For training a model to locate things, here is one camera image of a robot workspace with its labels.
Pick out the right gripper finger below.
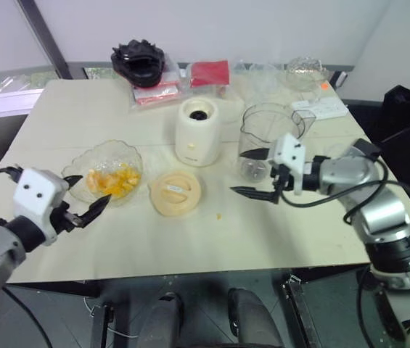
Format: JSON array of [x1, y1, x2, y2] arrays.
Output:
[[229, 175, 285, 205], [239, 146, 274, 161]]

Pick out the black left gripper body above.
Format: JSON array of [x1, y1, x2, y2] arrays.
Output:
[[50, 201, 84, 236]]

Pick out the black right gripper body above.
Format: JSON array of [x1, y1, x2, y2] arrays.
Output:
[[269, 164, 296, 194]]

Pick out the clear blender jar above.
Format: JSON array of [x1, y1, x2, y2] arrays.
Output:
[[238, 102, 316, 181]]

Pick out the cream blender lid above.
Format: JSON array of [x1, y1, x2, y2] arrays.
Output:
[[147, 170, 205, 218]]

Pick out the yellow food pieces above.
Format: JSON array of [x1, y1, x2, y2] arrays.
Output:
[[86, 162, 142, 201]]

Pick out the glass fruit bowl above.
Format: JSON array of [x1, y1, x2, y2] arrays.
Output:
[[61, 140, 144, 207]]

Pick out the cream blender base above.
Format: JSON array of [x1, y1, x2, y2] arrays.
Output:
[[174, 96, 222, 167]]

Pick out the clear plastic bag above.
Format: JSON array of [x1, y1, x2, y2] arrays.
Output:
[[231, 59, 289, 106]]

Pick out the white power strip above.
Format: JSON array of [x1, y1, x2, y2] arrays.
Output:
[[290, 96, 349, 120]]

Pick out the red cloth in plastic bag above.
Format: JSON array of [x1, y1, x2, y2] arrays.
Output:
[[186, 59, 231, 96]]

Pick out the empty glass bowl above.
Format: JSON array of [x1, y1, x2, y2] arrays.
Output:
[[280, 56, 331, 91]]

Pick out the black clamp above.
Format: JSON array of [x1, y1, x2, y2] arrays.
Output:
[[329, 70, 349, 88]]

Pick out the black metal table bar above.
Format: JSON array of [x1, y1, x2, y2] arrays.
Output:
[[282, 278, 321, 348], [90, 304, 115, 348]]

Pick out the red and white plastic packet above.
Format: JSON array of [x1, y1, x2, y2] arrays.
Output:
[[130, 54, 182, 108]]

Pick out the dark rounded shape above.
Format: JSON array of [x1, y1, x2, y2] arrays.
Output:
[[227, 287, 285, 348], [142, 291, 186, 348]]

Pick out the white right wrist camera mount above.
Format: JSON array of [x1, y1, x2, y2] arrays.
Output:
[[268, 133, 306, 196]]

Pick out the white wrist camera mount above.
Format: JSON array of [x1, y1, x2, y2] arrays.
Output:
[[12, 167, 70, 247], [268, 133, 306, 196]]

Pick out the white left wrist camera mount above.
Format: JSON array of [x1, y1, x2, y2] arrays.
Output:
[[12, 167, 70, 247]]

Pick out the dark window frame post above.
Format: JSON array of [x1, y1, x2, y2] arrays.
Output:
[[17, 0, 73, 79]]

